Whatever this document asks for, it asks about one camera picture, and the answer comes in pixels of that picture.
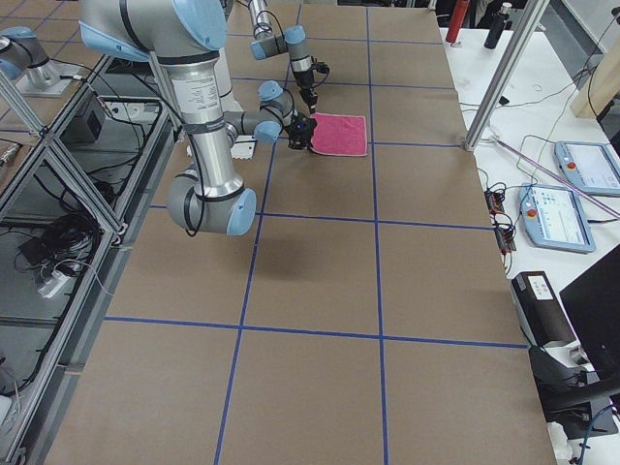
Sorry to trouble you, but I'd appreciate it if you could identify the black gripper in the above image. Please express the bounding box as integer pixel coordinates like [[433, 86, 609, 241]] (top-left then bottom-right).
[[286, 112, 317, 150], [294, 70, 318, 114]]

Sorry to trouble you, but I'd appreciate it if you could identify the pink towel with grey edge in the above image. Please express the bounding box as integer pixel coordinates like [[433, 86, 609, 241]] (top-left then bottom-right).
[[311, 112, 367, 157]]

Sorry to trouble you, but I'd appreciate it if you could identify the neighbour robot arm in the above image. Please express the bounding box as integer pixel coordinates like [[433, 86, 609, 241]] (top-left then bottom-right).
[[1, 26, 69, 97]]

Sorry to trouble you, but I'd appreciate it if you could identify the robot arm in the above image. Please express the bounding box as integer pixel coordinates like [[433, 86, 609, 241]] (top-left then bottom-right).
[[79, 1, 317, 235], [239, 0, 329, 114]]

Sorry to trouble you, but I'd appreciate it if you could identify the red cylinder bottle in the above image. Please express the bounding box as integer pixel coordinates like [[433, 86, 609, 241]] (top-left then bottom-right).
[[446, 0, 470, 44]]

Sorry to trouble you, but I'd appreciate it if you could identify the reacher grabber stick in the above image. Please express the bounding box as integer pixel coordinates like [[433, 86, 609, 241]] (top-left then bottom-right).
[[492, 138, 620, 220]]

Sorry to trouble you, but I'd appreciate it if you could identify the black cylinder bottle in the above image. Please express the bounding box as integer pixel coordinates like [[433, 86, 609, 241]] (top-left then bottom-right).
[[483, 2, 512, 49]]

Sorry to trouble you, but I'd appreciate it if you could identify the small circuit board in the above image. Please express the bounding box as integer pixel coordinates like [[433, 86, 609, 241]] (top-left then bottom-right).
[[484, 189, 516, 255]]

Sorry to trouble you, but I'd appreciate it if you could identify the near teach pendant tablet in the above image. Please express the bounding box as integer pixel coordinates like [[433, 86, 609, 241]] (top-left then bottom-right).
[[518, 184, 596, 254]]

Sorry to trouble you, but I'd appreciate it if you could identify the teach pendant tablet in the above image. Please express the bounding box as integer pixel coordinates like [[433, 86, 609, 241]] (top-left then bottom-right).
[[554, 141, 619, 197], [518, 184, 596, 254]]

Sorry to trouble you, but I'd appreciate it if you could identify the far teach pendant tablet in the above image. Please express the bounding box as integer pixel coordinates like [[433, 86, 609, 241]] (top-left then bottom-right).
[[554, 141, 619, 197]]

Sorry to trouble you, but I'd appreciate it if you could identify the white power strip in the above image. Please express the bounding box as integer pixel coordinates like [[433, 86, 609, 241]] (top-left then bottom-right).
[[38, 270, 70, 298]]

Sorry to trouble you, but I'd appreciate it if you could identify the wooden board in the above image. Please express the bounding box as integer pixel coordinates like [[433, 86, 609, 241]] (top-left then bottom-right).
[[571, 41, 619, 119]]

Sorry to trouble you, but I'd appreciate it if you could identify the black box with label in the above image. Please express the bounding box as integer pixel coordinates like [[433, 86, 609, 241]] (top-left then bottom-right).
[[511, 271, 576, 349]]

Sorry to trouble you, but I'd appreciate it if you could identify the black monitor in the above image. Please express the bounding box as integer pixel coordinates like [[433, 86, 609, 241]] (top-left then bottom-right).
[[529, 248, 619, 439]]

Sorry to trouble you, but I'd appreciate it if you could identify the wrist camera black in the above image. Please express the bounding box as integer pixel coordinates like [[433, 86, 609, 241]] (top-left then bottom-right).
[[312, 59, 330, 76]]

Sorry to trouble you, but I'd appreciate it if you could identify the aluminium vertical post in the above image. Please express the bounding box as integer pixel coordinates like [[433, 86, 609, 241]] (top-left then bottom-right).
[[463, 0, 550, 152]]

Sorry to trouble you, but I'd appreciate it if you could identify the aluminium frame rack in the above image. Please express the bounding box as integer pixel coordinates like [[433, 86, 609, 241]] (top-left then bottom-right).
[[1, 56, 177, 464]]

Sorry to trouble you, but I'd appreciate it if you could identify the black cable bundle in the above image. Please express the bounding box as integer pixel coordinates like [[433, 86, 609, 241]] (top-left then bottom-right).
[[14, 212, 106, 282]]

